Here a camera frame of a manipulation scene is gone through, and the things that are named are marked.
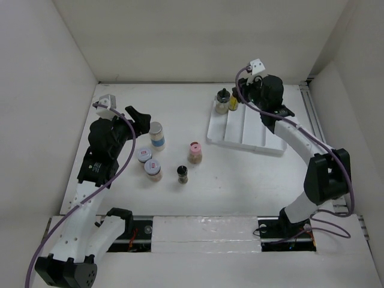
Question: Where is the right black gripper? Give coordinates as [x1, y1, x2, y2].
[232, 73, 268, 111]

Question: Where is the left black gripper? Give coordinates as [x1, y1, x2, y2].
[105, 106, 149, 158]

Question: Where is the yellow label small bottle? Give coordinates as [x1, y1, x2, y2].
[228, 93, 239, 111]

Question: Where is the black knob lid jar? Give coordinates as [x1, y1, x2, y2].
[215, 88, 230, 115]

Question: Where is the silver lid blue label jar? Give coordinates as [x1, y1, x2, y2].
[149, 122, 165, 151]

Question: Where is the black lid pepper jar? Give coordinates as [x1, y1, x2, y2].
[176, 165, 188, 184]

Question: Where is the pink lid spice jar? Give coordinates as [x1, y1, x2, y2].
[188, 142, 202, 164]

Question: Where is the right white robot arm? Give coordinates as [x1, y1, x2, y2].
[234, 75, 354, 242]

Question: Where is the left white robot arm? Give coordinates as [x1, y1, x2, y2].
[28, 103, 151, 287]

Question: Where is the rear red label lid jar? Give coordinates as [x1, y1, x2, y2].
[136, 147, 152, 164]

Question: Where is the red label lid jar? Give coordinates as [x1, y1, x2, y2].
[136, 147, 152, 164]
[144, 159, 162, 182]

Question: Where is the white compartment tray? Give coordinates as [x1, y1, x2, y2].
[206, 101, 287, 156]

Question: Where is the front red label lid jar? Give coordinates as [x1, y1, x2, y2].
[144, 159, 162, 182]

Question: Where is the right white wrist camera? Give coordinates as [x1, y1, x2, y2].
[247, 59, 265, 84]

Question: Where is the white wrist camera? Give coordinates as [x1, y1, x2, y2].
[96, 94, 116, 119]
[247, 59, 265, 84]

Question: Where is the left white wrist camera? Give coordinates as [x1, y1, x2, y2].
[96, 94, 116, 119]

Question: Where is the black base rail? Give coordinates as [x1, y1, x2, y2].
[109, 216, 316, 254]

